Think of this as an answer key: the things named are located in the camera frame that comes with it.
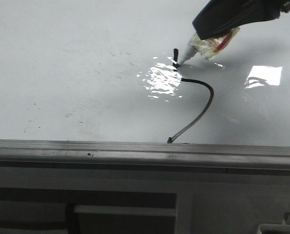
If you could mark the dark cabinet with shelf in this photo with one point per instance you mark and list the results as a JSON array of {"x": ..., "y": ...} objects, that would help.
[{"x": 45, "y": 211}]

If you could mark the white box bottom right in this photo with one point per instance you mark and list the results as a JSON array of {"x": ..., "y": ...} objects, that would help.
[{"x": 273, "y": 229}]

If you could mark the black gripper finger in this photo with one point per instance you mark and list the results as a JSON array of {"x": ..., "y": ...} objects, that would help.
[{"x": 220, "y": 16}]

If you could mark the white whiteboard marker pen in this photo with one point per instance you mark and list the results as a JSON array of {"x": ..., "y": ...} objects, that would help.
[{"x": 207, "y": 48}]

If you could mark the white whiteboard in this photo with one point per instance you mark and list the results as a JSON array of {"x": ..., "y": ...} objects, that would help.
[{"x": 101, "y": 70}]

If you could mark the grey aluminium whiteboard tray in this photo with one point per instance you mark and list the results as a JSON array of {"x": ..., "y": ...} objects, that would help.
[{"x": 147, "y": 154}]

